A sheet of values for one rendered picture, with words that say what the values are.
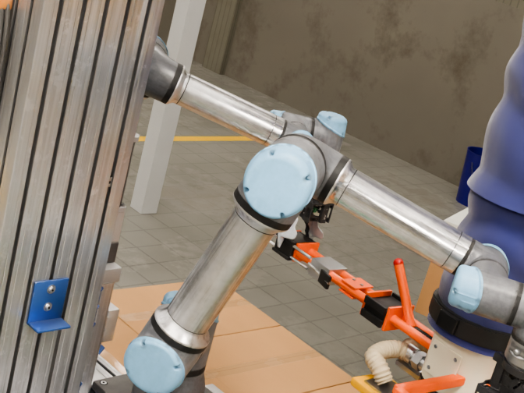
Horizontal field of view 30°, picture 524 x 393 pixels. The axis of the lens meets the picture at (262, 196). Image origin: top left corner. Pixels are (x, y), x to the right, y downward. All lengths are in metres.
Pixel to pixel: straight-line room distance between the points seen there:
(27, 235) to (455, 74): 7.19
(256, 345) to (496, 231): 1.67
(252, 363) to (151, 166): 2.72
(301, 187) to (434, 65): 7.30
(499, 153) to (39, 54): 0.88
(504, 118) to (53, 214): 0.87
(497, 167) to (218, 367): 1.59
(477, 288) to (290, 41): 8.44
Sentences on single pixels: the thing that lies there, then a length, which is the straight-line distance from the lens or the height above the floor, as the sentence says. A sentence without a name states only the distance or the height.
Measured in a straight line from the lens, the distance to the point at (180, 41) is 5.69.
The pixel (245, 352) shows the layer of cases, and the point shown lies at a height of 0.54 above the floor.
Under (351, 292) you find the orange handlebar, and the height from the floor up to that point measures 1.22.
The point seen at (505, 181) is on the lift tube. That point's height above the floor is 1.65.
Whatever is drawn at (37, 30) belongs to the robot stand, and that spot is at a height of 1.75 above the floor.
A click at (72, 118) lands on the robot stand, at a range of 1.74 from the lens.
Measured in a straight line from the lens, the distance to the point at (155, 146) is 5.84.
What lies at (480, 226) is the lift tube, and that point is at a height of 1.54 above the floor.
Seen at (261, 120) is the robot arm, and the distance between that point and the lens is 2.21.
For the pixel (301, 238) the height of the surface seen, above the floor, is 1.24.
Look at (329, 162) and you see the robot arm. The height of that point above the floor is 1.63.
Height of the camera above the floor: 2.06
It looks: 18 degrees down
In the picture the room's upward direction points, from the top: 15 degrees clockwise
